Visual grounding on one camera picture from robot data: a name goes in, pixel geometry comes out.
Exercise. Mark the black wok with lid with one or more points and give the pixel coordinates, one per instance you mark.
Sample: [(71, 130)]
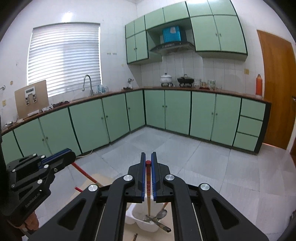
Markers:
[(185, 81)]

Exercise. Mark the white enamel pot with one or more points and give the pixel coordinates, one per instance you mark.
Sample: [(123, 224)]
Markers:
[(166, 80)]

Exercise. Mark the orange thermos bottle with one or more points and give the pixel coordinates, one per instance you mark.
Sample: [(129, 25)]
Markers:
[(259, 85)]

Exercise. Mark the brown wooden door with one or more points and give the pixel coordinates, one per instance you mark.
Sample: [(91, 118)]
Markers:
[(279, 87)]

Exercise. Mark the black range hood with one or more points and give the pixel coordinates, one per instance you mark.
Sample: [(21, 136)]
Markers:
[(172, 47)]

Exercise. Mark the green upper kitchen cabinets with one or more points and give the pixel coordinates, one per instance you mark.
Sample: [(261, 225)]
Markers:
[(213, 27)]

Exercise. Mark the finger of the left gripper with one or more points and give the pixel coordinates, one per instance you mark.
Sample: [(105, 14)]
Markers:
[(22, 178), (34, 162)]

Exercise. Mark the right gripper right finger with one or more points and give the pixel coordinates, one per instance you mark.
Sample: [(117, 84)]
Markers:
[(199, 212)]

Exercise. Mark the white window blind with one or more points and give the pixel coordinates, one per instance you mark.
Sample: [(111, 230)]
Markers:
[(66, 55)]

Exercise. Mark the cardboard box with dispenser print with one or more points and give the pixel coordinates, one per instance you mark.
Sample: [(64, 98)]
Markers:
[(31, 98)]

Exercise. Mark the green kitchen cabinets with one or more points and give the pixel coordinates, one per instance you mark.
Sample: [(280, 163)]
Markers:
[(230, 120), (213, 27)]

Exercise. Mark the bamboo chopstick red end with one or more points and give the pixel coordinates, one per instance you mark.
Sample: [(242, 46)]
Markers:
[(86, 174)]

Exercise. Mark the black chopstick gold band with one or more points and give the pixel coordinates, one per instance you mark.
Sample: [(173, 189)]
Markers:
[(160, 225)]

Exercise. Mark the blue box on hood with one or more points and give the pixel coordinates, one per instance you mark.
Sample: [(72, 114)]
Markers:
[(171, 34)]

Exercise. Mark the person's left hand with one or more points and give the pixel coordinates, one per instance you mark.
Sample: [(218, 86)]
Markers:
[(32, 222)]

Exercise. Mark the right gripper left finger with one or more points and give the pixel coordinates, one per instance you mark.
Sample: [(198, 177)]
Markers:
[(97, 213)]

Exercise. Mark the white two-compartment utensil holder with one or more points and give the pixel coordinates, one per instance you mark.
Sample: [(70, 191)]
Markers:
[(144, 218)]

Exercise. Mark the green lower kitchen cabinets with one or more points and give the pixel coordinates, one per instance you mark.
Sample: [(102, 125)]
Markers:
[(230, 120)]

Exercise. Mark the silver metal spoon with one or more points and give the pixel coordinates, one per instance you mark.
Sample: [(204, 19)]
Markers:
[(161, 214)]

